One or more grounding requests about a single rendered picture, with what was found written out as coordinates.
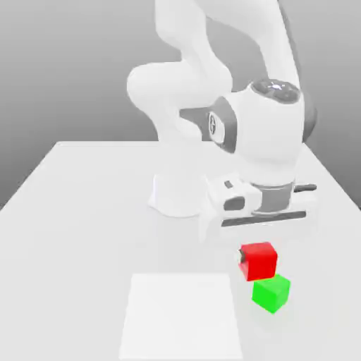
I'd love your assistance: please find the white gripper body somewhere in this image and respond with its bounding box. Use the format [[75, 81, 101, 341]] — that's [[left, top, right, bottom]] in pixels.
[[197, 207, 318, 245]]

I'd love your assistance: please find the small red cube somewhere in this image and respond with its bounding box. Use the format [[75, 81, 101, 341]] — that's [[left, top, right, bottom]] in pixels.
[[238, 241, 279, 283]]

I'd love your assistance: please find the small green cube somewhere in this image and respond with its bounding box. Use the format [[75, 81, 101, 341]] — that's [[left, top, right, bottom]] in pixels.
[[251, 274, 292, 314]]

